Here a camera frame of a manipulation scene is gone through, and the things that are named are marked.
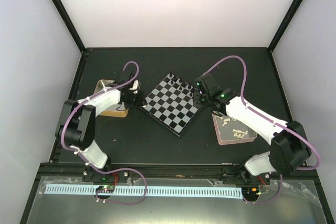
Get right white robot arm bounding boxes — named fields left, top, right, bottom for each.
left=194, top=73, right=312, bottom=184

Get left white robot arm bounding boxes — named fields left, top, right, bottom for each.
left=55, top=78, right=146, bottom=182

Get pink tray with pieces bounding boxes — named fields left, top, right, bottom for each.
left=212, top=114, right=258, bottom=145

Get white pieces in pink tray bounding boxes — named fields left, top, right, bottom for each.
left=214, top=115, right=249, bottom=141

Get gold metal tin tray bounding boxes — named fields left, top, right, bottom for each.
left=93, top=79, right=129, bottom=118

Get black and white chessboard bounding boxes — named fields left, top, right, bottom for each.
left=141, top=73, right=201, bottom=137

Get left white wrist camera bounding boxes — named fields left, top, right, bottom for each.
left=130, top=80, right=141, bottom=91

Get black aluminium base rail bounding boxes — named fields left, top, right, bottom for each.
left=81, top=165, right=271, bottom=183

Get light blue slotted cable duct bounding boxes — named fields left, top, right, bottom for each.
left=44, top=184, right=243, bottom=199

